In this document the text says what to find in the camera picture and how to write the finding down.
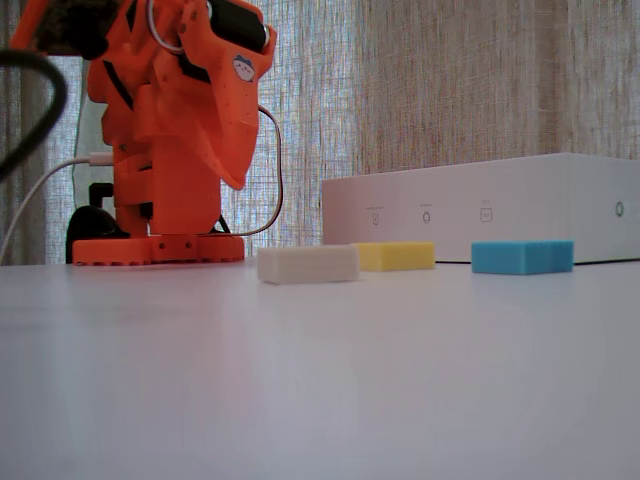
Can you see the orange gripper black servo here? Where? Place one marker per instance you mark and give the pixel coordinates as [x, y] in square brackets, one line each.
[231, 120]

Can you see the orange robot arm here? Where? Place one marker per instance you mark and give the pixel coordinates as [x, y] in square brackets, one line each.
[165, 200]

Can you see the orange robot base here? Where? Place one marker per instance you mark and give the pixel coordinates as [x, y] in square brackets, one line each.
[125, 250]

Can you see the beige cuboid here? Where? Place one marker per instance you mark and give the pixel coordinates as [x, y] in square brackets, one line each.
[307, 265]

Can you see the yellow cuboid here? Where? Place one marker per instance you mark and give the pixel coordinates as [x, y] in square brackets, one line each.
[395, 257]

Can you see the white cardboard bin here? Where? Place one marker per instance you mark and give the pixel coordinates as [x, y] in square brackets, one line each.
[500, 200]

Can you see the blue cuboid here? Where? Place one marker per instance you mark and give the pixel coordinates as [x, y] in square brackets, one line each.
[520, 258]

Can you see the black table clamp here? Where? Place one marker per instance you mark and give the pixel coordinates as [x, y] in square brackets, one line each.
[92, 225]

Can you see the woven curtain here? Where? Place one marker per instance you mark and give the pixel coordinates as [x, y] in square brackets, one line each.
[450, 75]

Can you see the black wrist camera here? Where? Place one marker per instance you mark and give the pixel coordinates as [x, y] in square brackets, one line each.
[75, 27]

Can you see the orange camera mount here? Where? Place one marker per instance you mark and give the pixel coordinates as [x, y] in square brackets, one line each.
[27, 25]

